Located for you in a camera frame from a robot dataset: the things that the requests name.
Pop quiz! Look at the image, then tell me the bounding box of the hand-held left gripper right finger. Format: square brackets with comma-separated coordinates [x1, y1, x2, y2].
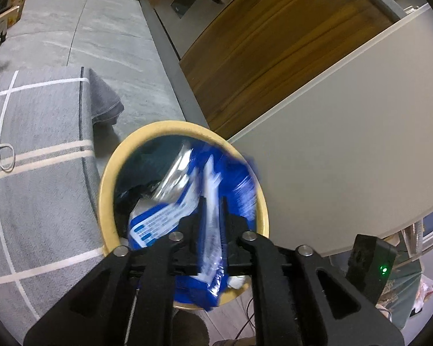
[222, 196, 405, 346]

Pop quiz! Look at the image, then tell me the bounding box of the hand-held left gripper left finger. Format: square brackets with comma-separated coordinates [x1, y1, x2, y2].
[23, 196, 208, 346]

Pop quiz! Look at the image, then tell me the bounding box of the blue snack packet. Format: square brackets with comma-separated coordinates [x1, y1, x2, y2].
[128, 142, 262, 312]

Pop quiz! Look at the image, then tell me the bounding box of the teal bin with yellow rim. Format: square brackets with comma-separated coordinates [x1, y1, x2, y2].
[97, 120, 269, 311]

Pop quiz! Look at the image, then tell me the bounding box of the white panel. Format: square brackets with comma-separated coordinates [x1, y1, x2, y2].
[227, 3, 433, 256]

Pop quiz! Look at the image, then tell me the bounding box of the grey striped mat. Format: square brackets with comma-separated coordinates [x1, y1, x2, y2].
[0, 67, 125, 319]

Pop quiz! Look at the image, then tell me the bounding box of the wooden cabinet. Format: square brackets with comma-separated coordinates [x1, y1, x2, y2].
[178, 0, 406, 139]

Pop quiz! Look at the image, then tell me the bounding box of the grey drawer front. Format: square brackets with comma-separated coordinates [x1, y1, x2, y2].
[153, 0, 253, 58]

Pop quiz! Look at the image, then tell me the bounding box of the black cable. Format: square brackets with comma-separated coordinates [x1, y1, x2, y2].
[234, 303, 257, 340]

